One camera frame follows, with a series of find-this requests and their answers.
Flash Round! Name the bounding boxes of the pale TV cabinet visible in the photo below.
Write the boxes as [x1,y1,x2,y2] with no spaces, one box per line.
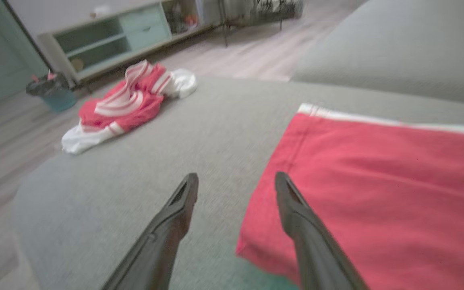
[38,0,220,83]

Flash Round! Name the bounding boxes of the red jersey with white sleeves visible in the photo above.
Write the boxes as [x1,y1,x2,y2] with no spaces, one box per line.
[61,60,198,155]

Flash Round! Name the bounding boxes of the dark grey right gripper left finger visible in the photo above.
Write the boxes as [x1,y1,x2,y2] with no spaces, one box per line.
[101,173,199,290]

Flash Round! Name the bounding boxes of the blue waste bin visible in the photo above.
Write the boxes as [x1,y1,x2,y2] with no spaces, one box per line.
[26,70,78,113]

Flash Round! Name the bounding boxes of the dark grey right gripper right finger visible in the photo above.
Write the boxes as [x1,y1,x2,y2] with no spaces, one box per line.
[274,171,369,290]

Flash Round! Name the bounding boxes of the large grey sofa seat cushion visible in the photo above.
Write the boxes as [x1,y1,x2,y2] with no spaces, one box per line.
[10,77,464,290]

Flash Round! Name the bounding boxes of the black wire basket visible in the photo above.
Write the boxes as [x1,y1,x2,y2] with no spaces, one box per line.
[252,0,304,20]

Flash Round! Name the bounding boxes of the red shorts with white stripe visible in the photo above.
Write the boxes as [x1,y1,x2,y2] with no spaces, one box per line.
[235,103,464,290]

